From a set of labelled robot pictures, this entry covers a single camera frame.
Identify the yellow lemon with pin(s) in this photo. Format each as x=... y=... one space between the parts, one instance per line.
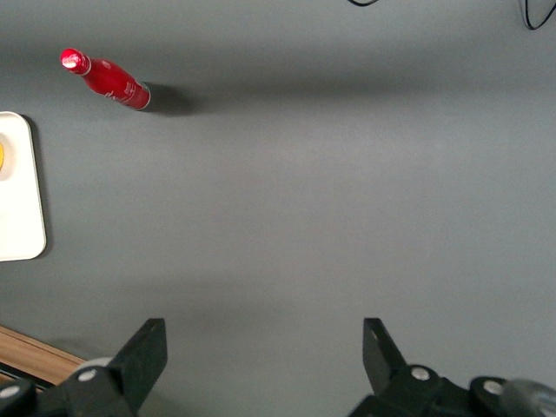
x=1 y=156

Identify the beige plastic tray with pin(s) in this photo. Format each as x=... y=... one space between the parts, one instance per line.
x=19 y=208

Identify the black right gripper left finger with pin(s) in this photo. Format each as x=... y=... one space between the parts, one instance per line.
x=139 y=369

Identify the red soda bottle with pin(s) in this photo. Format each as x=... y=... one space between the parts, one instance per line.
x=115 y=84

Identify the wooden drawer cabinet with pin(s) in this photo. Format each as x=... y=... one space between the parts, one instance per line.
x=30 y=354

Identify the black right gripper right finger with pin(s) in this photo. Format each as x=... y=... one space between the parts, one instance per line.
x=384 y=369

